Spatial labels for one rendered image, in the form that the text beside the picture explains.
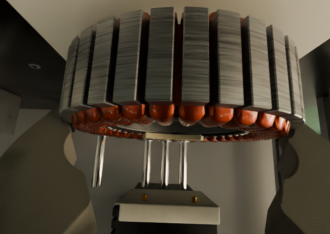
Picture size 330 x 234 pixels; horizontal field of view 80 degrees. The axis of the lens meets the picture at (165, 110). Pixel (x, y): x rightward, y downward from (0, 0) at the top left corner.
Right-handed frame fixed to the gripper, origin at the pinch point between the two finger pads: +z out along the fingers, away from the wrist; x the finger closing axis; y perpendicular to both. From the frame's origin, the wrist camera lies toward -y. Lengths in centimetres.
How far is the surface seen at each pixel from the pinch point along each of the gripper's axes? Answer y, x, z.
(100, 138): 5.6, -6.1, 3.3
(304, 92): 2.8, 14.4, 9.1
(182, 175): 12.8, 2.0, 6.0
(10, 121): 9.9, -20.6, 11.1
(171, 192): 7.9, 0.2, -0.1
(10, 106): 8.0, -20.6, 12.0
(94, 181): 8.1, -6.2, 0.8
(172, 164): 19.9, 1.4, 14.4
